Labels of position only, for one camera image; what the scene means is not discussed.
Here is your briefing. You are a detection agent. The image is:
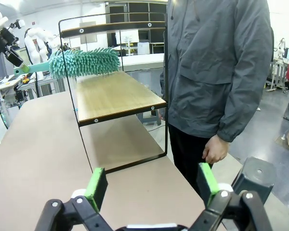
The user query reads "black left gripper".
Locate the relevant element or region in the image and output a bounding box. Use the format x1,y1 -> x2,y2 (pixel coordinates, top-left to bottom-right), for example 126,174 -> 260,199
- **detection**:
0,27 -> 29,72

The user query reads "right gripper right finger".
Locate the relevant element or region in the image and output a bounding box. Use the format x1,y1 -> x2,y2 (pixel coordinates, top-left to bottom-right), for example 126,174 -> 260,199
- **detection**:
189,163 -> 273,231

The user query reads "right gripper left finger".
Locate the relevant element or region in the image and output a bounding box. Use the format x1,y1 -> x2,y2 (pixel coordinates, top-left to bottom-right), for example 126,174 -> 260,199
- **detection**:
35,167 -> 109,231

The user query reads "teal microfiber duster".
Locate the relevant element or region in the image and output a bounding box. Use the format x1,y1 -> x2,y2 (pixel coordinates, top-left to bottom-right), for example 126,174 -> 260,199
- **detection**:
13,47 -> 121,80

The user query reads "person's left forearm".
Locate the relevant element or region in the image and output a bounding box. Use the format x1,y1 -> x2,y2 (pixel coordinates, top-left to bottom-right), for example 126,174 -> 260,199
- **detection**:
216,72 -> 272,144

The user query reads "person's left hand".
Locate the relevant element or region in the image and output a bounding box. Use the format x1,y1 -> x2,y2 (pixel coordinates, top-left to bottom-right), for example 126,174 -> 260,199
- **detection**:
201,134 -> 230,165

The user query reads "white padded robot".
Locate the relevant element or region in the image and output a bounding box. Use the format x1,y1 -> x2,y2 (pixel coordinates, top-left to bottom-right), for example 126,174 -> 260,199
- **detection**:
24,27 -> 61,80

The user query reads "cluttered workbench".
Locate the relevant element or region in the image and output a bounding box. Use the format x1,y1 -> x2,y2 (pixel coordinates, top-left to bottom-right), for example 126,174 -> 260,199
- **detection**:
0,72 -> 66,102

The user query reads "dark grey plastic stool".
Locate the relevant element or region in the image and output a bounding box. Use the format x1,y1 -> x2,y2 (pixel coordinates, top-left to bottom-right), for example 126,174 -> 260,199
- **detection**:
231,156 -> 276,205

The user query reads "grey metal stool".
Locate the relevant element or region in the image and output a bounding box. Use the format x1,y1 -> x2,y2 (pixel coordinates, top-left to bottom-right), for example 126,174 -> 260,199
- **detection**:
136,110 -> 162,126

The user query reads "person in grey jacket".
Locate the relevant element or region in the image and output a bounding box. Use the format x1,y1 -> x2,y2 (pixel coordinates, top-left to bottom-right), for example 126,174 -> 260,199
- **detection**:
158,0 -> 276,202

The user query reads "white paper sign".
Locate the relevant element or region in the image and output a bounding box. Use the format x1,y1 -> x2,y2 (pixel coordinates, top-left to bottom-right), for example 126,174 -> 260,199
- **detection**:
137,42 -> 150,55

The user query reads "white table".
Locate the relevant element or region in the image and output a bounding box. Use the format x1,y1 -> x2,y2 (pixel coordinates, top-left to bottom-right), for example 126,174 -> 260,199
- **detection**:
119,53 -> 166,73

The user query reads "white fence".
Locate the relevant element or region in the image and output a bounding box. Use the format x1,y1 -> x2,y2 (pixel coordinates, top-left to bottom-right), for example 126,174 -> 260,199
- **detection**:
269,60 -> 289,90

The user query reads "black shelving cabinet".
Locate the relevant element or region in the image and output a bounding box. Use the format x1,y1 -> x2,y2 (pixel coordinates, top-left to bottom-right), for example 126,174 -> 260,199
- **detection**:
105,1 -> 168,55

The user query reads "two-tier wooden shelf black frame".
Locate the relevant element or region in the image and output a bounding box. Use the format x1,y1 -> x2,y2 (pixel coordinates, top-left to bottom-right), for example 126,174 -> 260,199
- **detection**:
58,12 -> 170,174

